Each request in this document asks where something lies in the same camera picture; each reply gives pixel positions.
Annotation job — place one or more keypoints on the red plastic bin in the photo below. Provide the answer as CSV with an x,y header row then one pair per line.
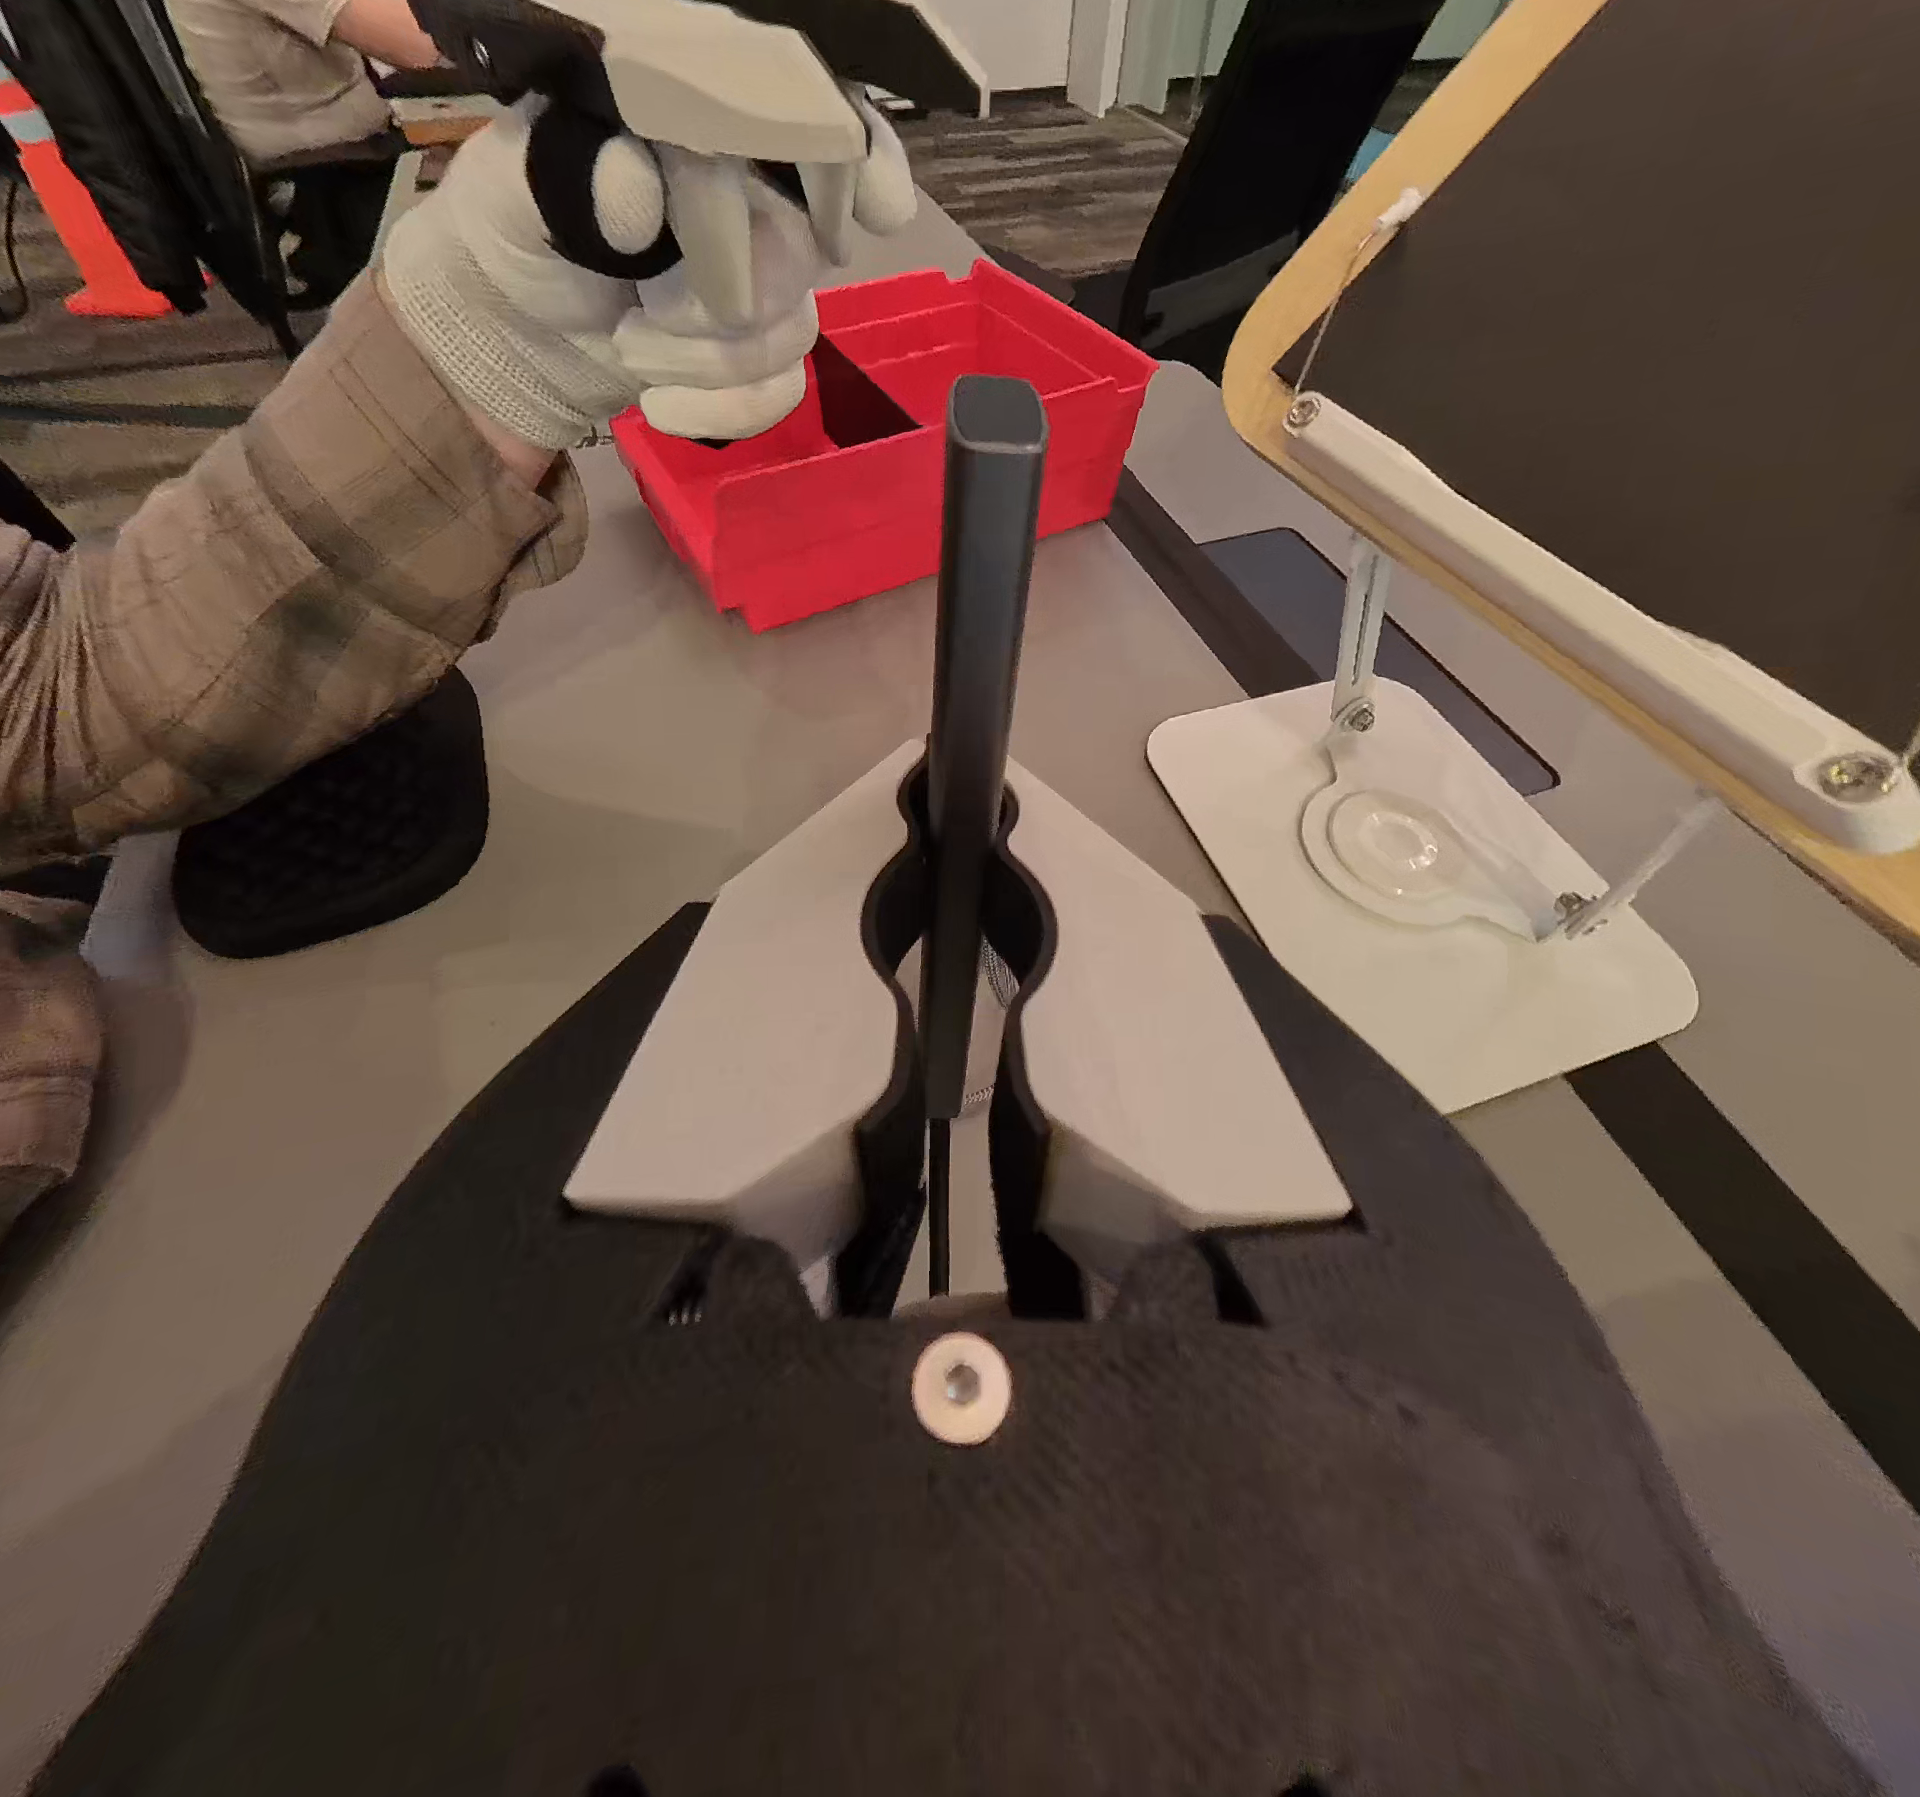
x,y
901,538

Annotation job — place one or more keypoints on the metal stand bracket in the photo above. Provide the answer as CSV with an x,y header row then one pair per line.
x,y
1358,627
1634,869

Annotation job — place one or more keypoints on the black bin divider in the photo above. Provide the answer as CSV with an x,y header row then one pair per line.
x,y
863,403

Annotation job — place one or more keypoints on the black hanging jacket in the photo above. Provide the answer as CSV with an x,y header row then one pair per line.
x,y
104,101

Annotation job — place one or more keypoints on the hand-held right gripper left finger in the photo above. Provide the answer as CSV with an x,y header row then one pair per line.
x,y
736,1062

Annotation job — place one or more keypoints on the grey usb hub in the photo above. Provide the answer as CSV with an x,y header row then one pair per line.
x,y
981,627

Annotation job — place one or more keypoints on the person's left hand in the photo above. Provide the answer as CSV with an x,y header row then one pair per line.
x,y
482,282

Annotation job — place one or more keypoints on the black textured pad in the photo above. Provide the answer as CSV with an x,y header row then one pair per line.
x,y
346,837

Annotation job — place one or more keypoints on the orange traffic cone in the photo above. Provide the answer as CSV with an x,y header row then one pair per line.
x,y
90,222

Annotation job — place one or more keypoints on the black office chair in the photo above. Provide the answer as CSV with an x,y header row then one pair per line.
x,y
1320,72

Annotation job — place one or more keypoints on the person's left forearm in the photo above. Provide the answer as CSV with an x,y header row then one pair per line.
x,y
301,583

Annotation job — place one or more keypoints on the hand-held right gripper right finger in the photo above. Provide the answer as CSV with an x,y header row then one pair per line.
x,y
1187,1062

